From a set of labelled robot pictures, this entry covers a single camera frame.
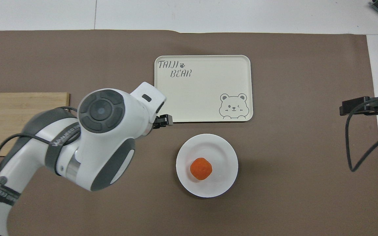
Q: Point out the wooden board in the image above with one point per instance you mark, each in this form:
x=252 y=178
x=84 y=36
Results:
x=15 y=114

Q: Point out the cream tray with bear print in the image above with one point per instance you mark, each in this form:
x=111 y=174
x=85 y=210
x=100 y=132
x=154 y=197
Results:
x=205 y=85

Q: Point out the white round plate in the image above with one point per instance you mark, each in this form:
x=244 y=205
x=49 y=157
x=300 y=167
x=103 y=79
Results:
x=215 y=147

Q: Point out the orange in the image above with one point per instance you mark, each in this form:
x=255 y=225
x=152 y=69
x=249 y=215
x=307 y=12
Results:
x=200 y=168

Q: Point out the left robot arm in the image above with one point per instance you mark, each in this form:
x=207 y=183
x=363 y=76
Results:
x=100 y=141

